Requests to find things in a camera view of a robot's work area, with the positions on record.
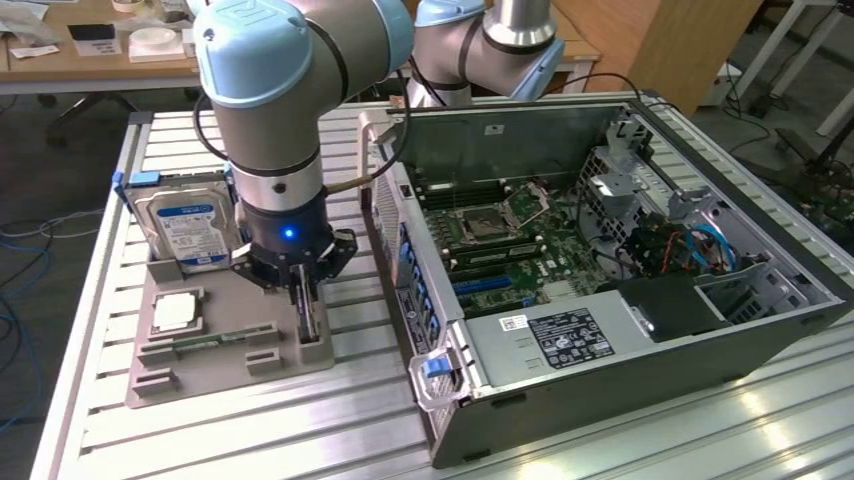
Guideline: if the green graphics card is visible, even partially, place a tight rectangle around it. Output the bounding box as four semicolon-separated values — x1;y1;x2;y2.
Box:
291;262;327;347

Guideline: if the wooden cabinet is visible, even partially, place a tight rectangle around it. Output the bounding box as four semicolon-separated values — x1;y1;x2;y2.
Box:
553;0;766;117

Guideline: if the white table frame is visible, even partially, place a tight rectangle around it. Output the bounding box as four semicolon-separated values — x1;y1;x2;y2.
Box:
730;0;854;137

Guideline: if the hard disk with blue caddy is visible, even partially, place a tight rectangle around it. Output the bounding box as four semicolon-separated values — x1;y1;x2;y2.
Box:
112;169;241;276

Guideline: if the wooden desk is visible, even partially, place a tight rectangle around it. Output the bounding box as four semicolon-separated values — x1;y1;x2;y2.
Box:
0;0;602;97

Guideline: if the white floor cable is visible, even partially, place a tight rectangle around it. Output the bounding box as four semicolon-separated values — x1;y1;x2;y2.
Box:
0;208;114;240

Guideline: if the black wire bundle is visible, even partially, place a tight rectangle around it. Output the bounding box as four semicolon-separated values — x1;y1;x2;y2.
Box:
630;223;693;279

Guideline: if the metal disk bay cage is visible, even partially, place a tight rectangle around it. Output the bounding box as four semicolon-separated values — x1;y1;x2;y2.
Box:
575;143;717;252

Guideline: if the black installed RAM stick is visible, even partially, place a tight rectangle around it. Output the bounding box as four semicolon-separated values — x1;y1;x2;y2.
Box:
451;251;545;272
449;243;541;261

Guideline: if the silver chipset heatsink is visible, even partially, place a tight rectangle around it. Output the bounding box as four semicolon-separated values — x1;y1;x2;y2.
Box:
543;279;593;304

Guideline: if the silver CPU chip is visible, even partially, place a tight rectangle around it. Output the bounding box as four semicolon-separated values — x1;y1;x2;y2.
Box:
150;293;203;332

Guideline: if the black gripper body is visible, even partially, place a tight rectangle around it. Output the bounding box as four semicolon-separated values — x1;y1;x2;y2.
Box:
238;192;338;290

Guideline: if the grey power supply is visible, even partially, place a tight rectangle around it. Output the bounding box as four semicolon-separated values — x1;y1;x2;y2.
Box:
462;291;661;390

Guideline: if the white paper tag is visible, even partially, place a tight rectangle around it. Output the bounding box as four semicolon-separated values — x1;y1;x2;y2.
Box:
8;43;60;60

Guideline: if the blue floor cable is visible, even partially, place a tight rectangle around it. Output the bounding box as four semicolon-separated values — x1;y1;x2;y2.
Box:
0;238;60;432

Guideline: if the white box with black top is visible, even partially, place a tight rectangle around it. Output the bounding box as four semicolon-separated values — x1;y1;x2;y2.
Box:
68;23;123;57

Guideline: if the black open PC case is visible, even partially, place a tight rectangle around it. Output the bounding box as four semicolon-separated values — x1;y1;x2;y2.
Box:
358;93;845;470

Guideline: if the blue wire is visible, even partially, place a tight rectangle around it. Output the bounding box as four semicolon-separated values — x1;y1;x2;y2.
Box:
689;223;741;275

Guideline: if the green motherboard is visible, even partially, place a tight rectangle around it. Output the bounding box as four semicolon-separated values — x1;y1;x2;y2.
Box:
410;169;617;320

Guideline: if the CPU socket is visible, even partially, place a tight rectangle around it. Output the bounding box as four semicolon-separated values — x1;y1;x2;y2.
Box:
459;206;510;246

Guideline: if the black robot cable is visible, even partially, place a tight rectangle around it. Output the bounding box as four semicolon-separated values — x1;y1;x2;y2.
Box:
191;72;670;195

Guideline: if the grey parts rack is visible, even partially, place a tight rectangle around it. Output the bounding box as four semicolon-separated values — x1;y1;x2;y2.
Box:
124;239;338;410

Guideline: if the blue expansion slot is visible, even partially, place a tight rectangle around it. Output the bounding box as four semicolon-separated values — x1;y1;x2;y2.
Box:
453;272;517;297

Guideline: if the green RAM stick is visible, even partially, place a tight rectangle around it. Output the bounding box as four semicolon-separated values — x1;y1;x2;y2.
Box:
170;327;254;352

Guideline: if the metal socket cover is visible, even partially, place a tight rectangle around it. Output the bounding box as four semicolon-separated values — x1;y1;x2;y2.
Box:
503;181;557;214

